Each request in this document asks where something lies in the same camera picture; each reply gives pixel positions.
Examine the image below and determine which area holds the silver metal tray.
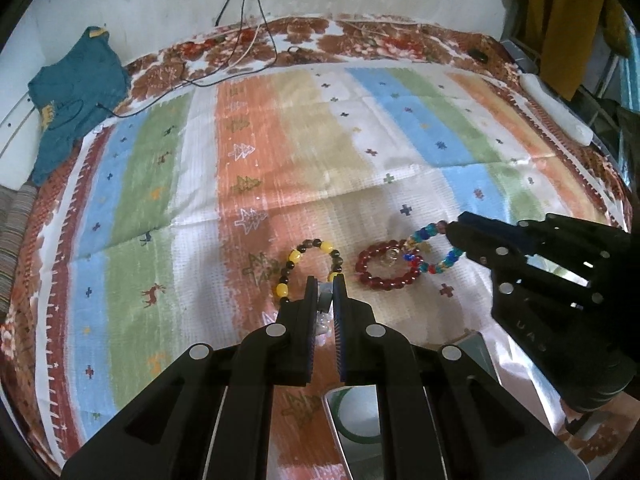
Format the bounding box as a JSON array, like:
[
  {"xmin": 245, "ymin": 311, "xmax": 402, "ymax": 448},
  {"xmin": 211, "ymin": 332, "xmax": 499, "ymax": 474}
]
[{"xmin": 321, "ymin": 330, "xmax": 501, "ymax": 480}]

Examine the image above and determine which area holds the brown striped folded fabric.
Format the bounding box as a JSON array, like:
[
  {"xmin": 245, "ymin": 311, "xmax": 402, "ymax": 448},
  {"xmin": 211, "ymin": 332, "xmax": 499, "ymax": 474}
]
[{"xmin": 1, "ymin": 182, "xmax": 38, "ymax": 321}]

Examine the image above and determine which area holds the yellow black bead bracelet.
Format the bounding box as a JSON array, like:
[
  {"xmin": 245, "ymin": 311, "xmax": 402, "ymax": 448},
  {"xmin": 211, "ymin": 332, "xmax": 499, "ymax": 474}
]
[{"xmin": 273, "ymin": 238, "xmax": 346, "ymax": 306}]

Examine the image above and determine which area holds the black cable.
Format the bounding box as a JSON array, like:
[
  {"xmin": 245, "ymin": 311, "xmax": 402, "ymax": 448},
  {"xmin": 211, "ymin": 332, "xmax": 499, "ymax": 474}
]
[{"xmin": 94, "ymin": 0, "xmax": 306, "ymax": 120}]

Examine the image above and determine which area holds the striped colourful cloth mat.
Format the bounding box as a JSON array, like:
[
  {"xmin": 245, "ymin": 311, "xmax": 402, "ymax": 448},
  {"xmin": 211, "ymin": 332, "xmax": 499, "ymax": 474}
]
[{"xmin": 36, "ymin": 64, "xmax": 603, "ymax": 465}]

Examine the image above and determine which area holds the dark red bead bracelet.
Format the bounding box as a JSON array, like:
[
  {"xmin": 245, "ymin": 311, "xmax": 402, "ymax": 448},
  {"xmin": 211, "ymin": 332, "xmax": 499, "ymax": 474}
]
[{"xmin": 354, "ymin": 239, "xmax": 424, "ymax": 292}]

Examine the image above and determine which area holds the white cable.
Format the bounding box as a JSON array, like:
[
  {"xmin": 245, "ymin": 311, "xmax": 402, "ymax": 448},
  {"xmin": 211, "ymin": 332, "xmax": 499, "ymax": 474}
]
[{"xmin": 219, "ymin": 0, "xmax": 264, "ymax": 72}]

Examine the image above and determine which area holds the small black object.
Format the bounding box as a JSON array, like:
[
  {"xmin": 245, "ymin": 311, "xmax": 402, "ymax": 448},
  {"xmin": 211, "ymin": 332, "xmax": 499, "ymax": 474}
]
[{"xmin": 468, "ymin": 49, "xmax": 488, "ymax": 64}]

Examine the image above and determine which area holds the mustard yellow hanging cloth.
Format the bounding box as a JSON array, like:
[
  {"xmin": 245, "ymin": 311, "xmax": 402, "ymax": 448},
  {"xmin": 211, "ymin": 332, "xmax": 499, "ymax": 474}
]
[{"xmin": 516, "ymin": 0, "xmax": 631, "ymax": 100}]

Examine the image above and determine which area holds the multicolour glass bead bracelet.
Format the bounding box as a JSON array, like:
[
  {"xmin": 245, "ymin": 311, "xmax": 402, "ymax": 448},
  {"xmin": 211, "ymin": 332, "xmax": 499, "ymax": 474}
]
[{"xmin": 401, "ymin": 219, "xmax": 467, "ymax": 276}]

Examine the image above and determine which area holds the teal knitted garment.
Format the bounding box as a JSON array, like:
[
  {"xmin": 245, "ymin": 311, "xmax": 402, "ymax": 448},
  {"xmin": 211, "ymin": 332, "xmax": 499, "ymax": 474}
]
[{"xmin": 28, "ymin": 26, "xmax": 130, "ymax": 186}]

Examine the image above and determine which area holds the green jade bangle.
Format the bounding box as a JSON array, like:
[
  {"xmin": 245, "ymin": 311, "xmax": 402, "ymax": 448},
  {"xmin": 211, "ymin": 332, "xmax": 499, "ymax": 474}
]
[{"xmin": 330, "ymin": 386, "xmax": 382, "ymax": 445}]

